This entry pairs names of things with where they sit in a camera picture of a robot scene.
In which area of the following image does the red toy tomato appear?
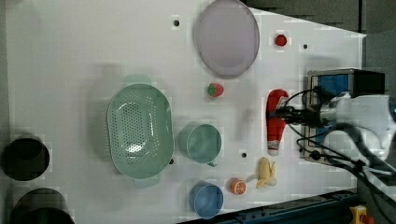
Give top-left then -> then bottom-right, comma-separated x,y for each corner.
275,35 -> 288,47

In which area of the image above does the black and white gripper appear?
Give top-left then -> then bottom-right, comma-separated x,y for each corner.
268,105 -> 322,126

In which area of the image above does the green cup with handle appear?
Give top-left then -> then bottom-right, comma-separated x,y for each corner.
178,122 -> 222,167

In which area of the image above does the black cylinder upper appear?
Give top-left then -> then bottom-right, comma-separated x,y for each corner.
1,134 -> 50,181

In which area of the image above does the blue bowl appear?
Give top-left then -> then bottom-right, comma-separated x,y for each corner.
189,181 -> 224,219

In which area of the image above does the red toy strawberry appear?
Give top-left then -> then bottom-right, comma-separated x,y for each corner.
207,83 -> 224,97

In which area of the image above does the toy orange half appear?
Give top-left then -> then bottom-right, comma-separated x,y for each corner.
230,178 -> 247,195

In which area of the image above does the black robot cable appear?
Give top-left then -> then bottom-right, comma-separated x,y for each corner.
281,87 -> 396,224

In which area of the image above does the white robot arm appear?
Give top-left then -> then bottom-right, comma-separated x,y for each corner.
266,92 -> 395,199

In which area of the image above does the red ketchup bottle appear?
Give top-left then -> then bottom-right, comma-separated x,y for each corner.
265,89 -> 289,156

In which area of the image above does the black cylinder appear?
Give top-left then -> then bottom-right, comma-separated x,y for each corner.
9,188 -> 75,224
1,134 -> 50,181

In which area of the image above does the green perforated colander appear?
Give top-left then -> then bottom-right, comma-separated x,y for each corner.
106,75 -> 175,189

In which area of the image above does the grey round plate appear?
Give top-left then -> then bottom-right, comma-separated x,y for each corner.
194,0 -> 260,78

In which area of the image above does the toy peeled banana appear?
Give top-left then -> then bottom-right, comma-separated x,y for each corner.
252,157 -> 277,189

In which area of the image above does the black cylinder lower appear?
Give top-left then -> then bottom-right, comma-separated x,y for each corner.
9,188 -> 75,224

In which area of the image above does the black and steel toaster oven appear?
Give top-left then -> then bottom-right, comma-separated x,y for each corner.
308,69 -> 393,161

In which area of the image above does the red emergency stop button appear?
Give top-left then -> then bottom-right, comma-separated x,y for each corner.
349,205 -> 375,224

